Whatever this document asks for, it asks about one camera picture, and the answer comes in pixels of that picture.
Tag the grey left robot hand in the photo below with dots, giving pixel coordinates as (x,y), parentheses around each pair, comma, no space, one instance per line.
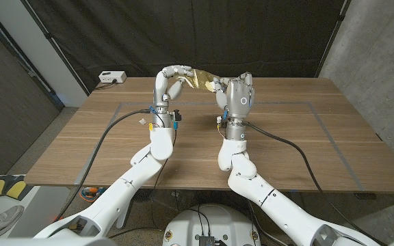
(161,99)

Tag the black backdrop stand pole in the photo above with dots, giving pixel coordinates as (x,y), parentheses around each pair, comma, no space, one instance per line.
(51,41)
(334,36)

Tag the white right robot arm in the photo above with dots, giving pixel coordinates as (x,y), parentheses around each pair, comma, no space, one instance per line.
(279,212)

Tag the gold foil envelope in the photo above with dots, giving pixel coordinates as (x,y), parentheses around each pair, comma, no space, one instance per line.
(202,78)

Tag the white floor platform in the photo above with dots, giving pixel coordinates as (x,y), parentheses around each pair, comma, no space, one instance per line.
(46,205)

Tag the white power strip box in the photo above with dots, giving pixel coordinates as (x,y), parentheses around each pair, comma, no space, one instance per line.
(112,76)

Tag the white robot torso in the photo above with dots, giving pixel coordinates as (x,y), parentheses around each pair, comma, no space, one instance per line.
(210,222)

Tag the black backdrop curtain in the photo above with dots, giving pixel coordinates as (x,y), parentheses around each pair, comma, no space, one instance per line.
(200,34)

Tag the orange teal floor toy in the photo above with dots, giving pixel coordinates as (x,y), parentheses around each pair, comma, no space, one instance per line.
(92,193)

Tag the grey metal table leg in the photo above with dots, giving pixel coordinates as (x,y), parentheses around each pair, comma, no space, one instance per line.
(123,218)

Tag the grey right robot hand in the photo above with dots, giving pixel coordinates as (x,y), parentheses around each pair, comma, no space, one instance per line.
(239,99)

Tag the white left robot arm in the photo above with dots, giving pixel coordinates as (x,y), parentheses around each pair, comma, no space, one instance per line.
(121,194)

